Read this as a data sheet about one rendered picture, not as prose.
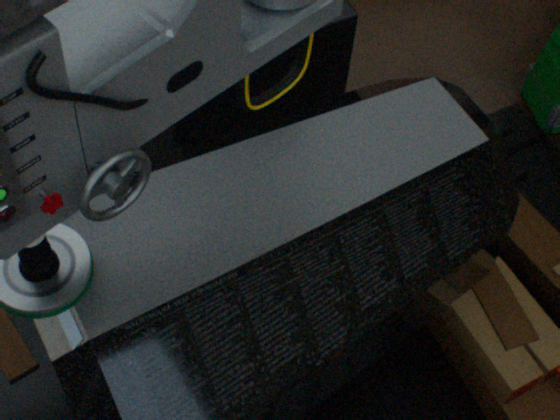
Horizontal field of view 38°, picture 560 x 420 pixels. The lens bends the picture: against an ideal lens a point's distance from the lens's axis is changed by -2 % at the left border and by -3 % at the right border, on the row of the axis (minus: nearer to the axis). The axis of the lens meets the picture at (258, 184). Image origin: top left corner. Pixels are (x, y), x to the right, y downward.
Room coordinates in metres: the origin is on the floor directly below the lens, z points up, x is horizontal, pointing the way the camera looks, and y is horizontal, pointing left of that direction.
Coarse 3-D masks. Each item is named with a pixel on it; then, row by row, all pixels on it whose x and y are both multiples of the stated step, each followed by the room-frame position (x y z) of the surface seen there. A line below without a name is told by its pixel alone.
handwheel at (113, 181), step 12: (120, 156) 0.84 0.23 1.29; (132, 156) 0.85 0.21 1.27; (144, 156) 0.87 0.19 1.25; (96, 168) 0.81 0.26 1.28; (108, 168) 0.81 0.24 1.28; (132, 168) 0.85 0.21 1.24; (144, 168) 0.87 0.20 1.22; (96, 180) 0.79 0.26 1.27; (108, 180) 0.82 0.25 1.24; (120, 180) 0.82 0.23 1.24; (144, 180) 0.86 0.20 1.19; (84, 192) 0.78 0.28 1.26; (96, 192) 0.79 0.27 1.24; (108, 192) 0.81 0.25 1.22; (120, 192) 0.82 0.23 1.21; (132, 192) 0.85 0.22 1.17; (84, 204) 0.77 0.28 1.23; (120, 204) 0.82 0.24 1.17; (84, 216) 0.77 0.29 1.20; (96, 216) 0.79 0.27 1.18; (108, 216) 0.80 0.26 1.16
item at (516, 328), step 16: (496, 272) 1.29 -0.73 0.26; (480, 288) 1.23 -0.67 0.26; (496, 288) 1.24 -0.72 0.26; (480, 304) 1.18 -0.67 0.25; (496, 304) 1.18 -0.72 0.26; (512, 304) 1.18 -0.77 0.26; (496, 320) 1.13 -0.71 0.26; (512, 320) 1.13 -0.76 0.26; (528, 320) 1.13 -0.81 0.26; (512, 336) 1.08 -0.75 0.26; (528, 336) 1.08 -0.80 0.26
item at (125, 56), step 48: (96, 0) 1.07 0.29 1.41; (144, 0) 1.06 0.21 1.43; (192, 0) 1.04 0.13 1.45; (240, 0) 1.11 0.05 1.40; (336, 0) 1.30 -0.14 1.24; (96, 48) 0.96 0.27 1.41; (144, 48) 0.97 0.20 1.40; (192, 48) 1.03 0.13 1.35; (240, 48) 1.12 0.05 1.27; (288, 48) 1.21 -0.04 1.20; (48, 96) 0.79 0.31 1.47; (96, 96) 0.86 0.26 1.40; (144, 96) 0.95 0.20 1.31; (192, 96) 1.03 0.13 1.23; (96, 144) 0.87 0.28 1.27
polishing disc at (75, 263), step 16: (48, 240) 0.91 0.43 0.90; (64, 240) 0.91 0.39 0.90; (80, 240) 0.91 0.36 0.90; (16, 256) 0.86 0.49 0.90; (64, 256) 0.87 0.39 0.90; (80, 256) 0.87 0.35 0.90; (0, 272) 0.82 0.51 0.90; (16, 272) 0.83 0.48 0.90; (64, 272) 0.83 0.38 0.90; (80, 272) 0.84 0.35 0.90; (0, 288) 0.79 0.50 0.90; (16, 288) 0.79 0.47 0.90; (32, 288) 0.79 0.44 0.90; (48, 288) 0.80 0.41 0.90; (64, 288) 0.80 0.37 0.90; (80, 288) 0.80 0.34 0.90; (16, 304) 0.75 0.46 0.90; (32, 304) 0.76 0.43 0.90; (48, 304) 0.76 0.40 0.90; (64, 304) 0.77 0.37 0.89
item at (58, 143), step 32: (32, 32) 0.83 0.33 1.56; (0, 64) 0.77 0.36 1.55; (64, 64) 0.84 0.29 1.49; (0, 96) 0.76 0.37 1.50; (32, 96) 0.80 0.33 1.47; (32, 128) 0.79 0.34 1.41; (64, 128) 0.82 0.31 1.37; (64, 160) 0.81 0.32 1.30; (32, 192) 0.76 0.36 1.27; (64, 192) 0.80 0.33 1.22; (32, 224) 0.75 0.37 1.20; (0, 256) 0.71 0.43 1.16
